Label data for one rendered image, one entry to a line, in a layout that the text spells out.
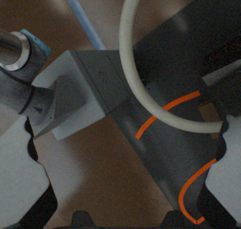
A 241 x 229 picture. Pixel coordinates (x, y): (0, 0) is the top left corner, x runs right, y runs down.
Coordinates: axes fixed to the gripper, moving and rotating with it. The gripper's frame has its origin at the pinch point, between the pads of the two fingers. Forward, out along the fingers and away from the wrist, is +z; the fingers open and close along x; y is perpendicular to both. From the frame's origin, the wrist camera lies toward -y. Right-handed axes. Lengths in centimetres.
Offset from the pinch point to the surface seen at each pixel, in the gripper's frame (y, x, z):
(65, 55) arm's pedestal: 14, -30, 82
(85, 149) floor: 142, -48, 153
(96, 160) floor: 152, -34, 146
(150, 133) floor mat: 103, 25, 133
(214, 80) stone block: 26, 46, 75
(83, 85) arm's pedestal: 29, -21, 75
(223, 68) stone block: 18, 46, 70
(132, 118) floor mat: 91, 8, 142
